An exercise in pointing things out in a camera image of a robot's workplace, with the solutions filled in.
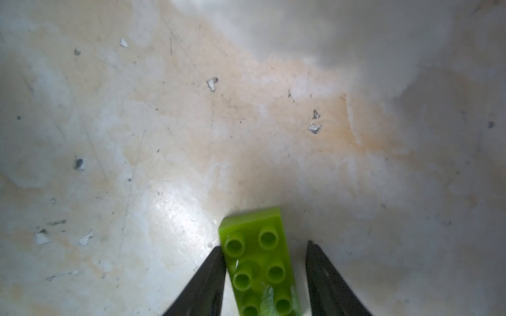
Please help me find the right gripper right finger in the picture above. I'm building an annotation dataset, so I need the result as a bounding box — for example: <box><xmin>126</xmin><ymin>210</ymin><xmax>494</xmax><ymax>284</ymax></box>
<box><xmin>305</xmin><ymin>240</ymin><xmax>371</xmax><ymax>316</ymax></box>

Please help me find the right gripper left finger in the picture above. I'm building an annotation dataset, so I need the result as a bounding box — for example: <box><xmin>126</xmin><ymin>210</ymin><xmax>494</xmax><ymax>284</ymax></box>
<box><xmin>163</xmin><ymin>246</ymin><xmax>227</xmax><ymax>316</ymax></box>

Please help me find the green lego brick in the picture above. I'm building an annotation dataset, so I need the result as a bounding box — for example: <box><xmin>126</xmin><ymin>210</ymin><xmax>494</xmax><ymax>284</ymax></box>
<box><xmin>218</xmin><ymin>208</ymin><xmax>302</xmax><ymax>315</ymax></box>

